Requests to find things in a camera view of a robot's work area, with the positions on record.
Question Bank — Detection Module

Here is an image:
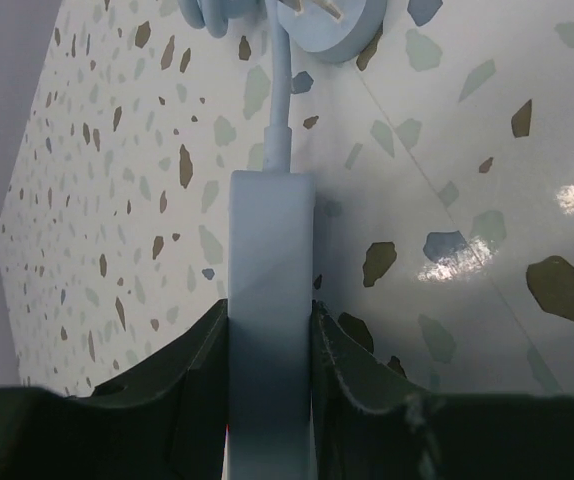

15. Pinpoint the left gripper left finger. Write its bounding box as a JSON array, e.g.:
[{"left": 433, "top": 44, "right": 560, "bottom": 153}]
[{"left": 0, "top": 300, "right": 228, "bottom": 479}]

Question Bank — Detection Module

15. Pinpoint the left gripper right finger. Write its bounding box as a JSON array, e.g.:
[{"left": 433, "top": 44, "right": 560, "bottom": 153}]
[{"left": 311, "top": 302, "right": 574, "bottom": 479}]

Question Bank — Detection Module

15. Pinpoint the light blue power strip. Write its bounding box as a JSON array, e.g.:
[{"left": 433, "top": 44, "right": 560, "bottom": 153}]
[{"left": 227, "top": 171, "right": 315, "bottom": 479}]

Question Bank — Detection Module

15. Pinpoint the light blue cord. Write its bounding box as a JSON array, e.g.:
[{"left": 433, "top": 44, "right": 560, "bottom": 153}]
[{"left": 174, "top": 0, "right": 388, "bottom": 174}]

